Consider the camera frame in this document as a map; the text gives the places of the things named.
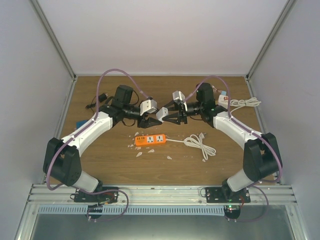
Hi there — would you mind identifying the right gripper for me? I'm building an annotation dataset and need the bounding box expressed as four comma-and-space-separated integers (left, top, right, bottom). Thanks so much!
161, 100, 204, 125

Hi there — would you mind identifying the orange power strip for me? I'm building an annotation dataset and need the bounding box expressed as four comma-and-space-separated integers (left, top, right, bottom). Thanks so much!
134, 134, 167, 147

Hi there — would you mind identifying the white power strip cord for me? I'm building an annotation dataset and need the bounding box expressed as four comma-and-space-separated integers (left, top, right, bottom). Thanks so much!
165, 132, 217, 161

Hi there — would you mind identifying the blue cube socket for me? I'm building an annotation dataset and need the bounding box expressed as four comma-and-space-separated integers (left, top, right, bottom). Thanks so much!
75, 120, 87, 130

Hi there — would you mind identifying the white charger plug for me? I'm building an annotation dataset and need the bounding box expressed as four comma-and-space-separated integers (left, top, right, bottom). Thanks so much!
156, 107, 169, 123

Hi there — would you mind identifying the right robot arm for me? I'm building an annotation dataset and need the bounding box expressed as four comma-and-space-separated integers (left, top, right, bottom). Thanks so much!
156, 83, 283, 203

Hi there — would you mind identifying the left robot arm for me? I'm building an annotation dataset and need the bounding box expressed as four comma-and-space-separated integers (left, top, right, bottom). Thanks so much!
43, 85, 162, 202

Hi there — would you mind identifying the white cube adapter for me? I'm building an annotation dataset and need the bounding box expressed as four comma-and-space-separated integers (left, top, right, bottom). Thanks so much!
217, 94, 229, 109

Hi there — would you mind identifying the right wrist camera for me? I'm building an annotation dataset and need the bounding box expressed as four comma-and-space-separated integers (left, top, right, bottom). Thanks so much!
172, 90, 186, 103

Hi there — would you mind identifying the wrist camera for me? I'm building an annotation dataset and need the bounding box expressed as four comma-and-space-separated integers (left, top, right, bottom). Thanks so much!
172, 90, 186, 103
139, 99, 158, 116

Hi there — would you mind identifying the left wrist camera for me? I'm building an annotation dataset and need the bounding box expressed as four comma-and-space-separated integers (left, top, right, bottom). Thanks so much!
139, 99, 158, 116

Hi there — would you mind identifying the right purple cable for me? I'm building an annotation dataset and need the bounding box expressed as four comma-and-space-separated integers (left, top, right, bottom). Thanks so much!
183, 75, 285, 223

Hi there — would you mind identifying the black cable with plug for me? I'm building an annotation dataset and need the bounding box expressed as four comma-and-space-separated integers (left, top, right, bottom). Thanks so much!
85, 92, 108, 110

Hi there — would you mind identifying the white coiled cord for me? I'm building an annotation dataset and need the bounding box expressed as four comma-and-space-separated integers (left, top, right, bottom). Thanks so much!
228, 97, 262, 112

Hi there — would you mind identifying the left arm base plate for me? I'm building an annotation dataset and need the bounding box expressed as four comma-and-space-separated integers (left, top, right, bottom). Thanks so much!
70, 186, 119, 204

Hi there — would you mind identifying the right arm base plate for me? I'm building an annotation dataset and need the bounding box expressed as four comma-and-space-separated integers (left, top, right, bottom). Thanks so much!
199, 186, 251, 204

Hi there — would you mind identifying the grey cable duct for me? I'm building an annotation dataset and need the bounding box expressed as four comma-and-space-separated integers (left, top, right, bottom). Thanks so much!
38, 204, 225, 216

